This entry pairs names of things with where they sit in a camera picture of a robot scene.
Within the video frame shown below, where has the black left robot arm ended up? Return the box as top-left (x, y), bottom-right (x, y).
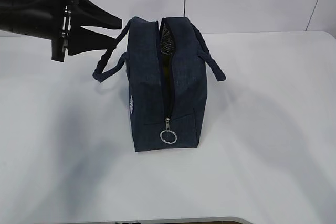
top-left (1, 0), bottom-right (122, 62)

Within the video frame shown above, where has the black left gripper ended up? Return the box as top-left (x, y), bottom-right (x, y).
top-left (15, 0), bottom-right (123, 63)

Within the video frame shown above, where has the dark navy lunch bag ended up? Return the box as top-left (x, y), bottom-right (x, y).
top-left (93, 17), bottom-right (226, 152)

